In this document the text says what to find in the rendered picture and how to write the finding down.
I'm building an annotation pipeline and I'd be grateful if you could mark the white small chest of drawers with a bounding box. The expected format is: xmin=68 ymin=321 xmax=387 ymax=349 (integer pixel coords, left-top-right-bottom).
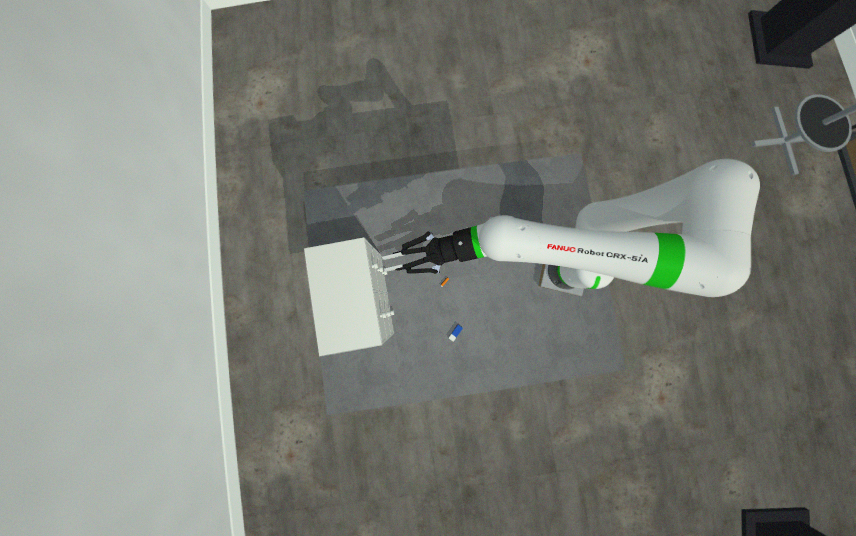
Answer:
xmin=304 ymin=238 xmax=394 ymax=356

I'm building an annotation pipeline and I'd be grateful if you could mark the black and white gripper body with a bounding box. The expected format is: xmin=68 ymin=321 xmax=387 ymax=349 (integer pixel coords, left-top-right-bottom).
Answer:
xmin=425 ymin=235 xmax=458 ymax=266

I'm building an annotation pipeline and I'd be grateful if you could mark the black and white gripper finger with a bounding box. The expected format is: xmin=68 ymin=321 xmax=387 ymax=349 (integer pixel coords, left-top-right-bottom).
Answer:
xmin=382 ymin=231 xmax=435 ymax=260
xmin=384 ymin=254 xmax=440 ymax=274

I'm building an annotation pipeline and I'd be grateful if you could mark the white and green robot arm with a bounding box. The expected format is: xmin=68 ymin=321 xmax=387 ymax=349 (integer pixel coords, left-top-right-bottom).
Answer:
xmin=452 ymin=159 xmax=760 ymax=297

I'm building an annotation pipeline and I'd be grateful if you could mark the blue and white eraser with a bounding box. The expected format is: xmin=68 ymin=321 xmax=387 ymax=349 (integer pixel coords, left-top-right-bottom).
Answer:
xmin=449 ymin=325 xmax=463 ymax=342

